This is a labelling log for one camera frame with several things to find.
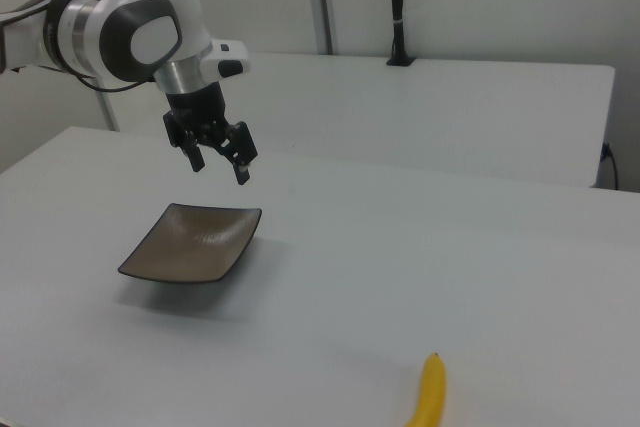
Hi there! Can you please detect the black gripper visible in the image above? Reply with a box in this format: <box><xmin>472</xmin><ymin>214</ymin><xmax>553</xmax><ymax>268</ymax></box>
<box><xmin>162</xmin><ymin>80</ymin><xmax>260</xmax><ymax>187</ymax></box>

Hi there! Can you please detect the yellow banana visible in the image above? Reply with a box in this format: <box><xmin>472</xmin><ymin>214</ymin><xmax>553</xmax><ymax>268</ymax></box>
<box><xmin>403</xmin><ymin>352</ymin><xmax>447</xmax><ymax>427</ymax></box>

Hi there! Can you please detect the square brown ceramic plate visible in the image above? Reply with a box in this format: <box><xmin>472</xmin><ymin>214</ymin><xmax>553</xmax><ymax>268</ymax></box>
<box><xmin>117</xmin><ymin>202</ymin><xmax>264</xmax><ymax>284</ymax></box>

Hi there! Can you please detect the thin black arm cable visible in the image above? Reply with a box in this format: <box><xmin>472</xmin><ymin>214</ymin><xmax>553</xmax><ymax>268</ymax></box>
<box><xmin>72</xmin><ymin>69</ymin><xmax>157</xmax><ymax>95</ymax></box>

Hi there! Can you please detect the black camera pole with base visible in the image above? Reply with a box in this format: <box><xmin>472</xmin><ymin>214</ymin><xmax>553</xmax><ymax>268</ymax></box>
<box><xmin>385</xmin><ymin>0</ymin><xmax>416</xmax><ymax>68</ymax></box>

